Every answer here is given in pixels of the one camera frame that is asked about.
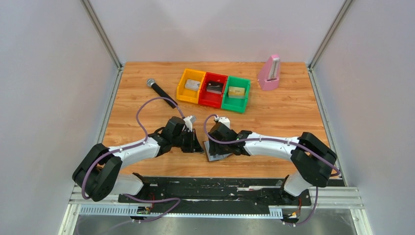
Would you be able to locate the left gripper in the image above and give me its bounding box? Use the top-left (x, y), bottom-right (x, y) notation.
top-left (172, 129), bottom-right (204, 153)

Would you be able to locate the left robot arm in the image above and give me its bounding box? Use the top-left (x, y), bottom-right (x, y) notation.
top-left (72, 116), bottom-right (204, 202)

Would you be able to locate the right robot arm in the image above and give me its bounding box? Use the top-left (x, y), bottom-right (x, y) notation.
top-left (205, 121), bottom-right (341, 205)

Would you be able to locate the gold card in green bin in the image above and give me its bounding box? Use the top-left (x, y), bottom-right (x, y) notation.
top-left (227, 86), bottom-right (246, 99)

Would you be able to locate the silver card in yellow bin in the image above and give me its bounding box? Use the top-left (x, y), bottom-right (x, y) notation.
top-left (184, 79), bottom-right (201, 92)

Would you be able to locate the black card in red bin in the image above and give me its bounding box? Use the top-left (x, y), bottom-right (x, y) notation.
top-left (206, 81), bottom-right (224, 94)

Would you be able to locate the green plastic bin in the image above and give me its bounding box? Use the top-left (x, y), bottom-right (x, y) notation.
top-left (221, 76), bottom-right (251, 113)

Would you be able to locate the red plastic bin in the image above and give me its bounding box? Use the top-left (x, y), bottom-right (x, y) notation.
top-left (198, 72), bottom-right (228, 109)

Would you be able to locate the yellow plastic bin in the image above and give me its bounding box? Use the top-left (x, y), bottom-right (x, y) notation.
top-left (176, 69), bottom-right (206, 104)

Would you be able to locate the black microphone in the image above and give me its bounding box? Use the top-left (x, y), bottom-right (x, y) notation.
top-left (146, 78), bottom-right (177, 109)

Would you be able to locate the pink metronome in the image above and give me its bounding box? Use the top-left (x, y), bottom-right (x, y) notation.
top-left (257, 54), bottom-right (281, 91)

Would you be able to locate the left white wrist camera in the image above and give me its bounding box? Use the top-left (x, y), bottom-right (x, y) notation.
top-left (183, 115), bottom-right (196, 132)

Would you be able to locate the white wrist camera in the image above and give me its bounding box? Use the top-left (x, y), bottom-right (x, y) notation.
top-left (215, 117), bottom-right (231, 129)
top-left (183, 115), bottom-right (196, 132)

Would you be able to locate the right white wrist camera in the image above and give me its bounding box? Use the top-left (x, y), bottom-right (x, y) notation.
top-left (215, 117), bottom-right (231, 129)

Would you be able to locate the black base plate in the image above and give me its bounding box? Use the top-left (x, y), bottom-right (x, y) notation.
top-left (137, 177), bottom-right (312, 215)

